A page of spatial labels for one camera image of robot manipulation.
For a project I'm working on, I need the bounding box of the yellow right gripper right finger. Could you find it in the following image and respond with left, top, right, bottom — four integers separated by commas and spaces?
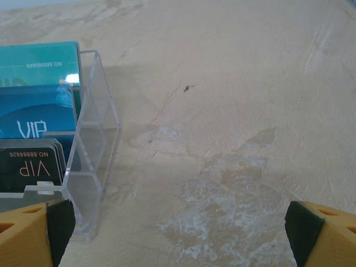
284, 200, 356, 267

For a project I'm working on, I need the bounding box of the black VIP card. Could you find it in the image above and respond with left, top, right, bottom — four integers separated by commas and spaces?
0, 138, 68, 193

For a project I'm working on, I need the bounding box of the teal card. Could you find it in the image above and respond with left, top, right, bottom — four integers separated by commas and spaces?
0, 41, 82, 117

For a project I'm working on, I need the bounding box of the stack of coloured cards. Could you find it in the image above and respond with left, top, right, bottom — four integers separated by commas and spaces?
0, 49, 123, 244

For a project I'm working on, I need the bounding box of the blue VIP card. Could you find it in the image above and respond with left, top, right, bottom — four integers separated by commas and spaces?
0, 84, 78, 140

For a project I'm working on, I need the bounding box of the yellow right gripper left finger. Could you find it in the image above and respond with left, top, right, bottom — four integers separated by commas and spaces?
0, 199, 77, 267

